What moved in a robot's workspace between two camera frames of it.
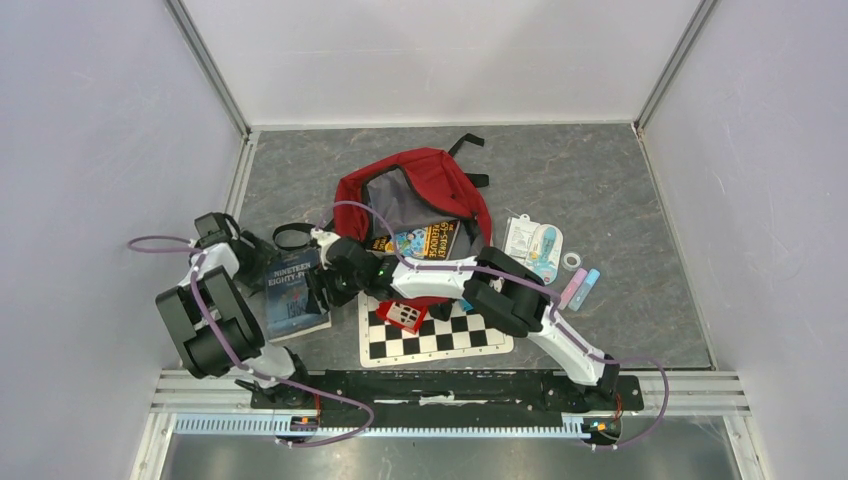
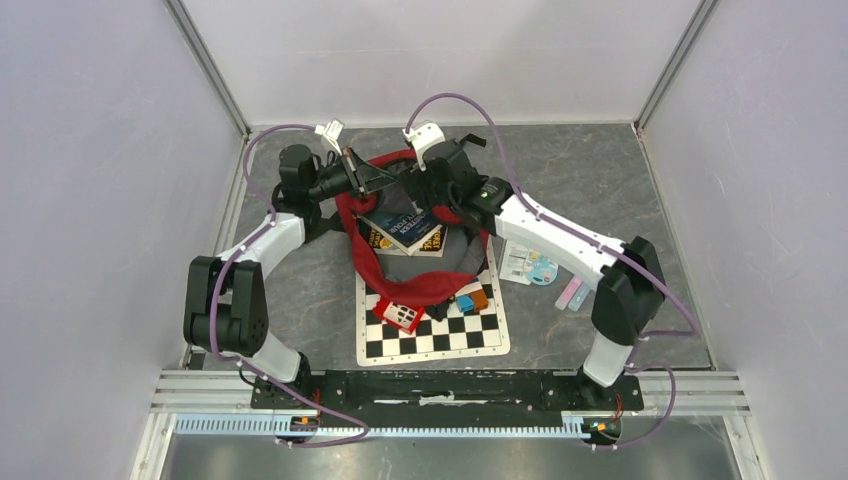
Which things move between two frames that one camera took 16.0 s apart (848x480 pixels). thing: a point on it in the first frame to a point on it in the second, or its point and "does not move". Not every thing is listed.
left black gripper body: (257, 262) to (346, 176)
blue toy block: (464, 305) does not move
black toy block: (443, 311) does not move
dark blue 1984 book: (285, 297) to (407, 230)
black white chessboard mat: (465, 333) does not move
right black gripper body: (340, 289) to (417, 179)
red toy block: (404, 315) does not move
